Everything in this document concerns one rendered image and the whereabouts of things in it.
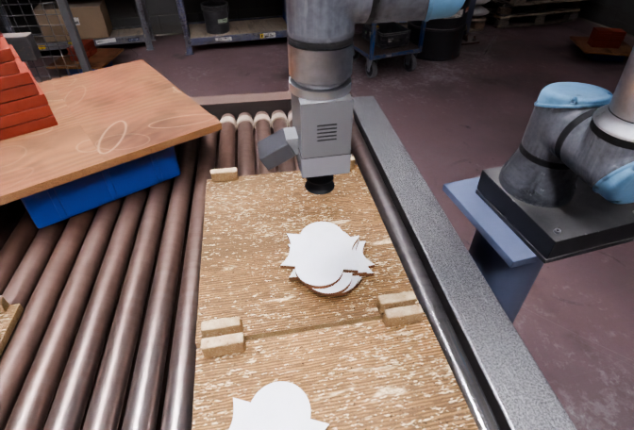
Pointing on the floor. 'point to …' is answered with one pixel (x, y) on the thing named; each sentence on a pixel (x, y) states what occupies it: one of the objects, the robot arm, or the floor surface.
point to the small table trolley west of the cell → (386, 51)
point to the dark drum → (444, 28)
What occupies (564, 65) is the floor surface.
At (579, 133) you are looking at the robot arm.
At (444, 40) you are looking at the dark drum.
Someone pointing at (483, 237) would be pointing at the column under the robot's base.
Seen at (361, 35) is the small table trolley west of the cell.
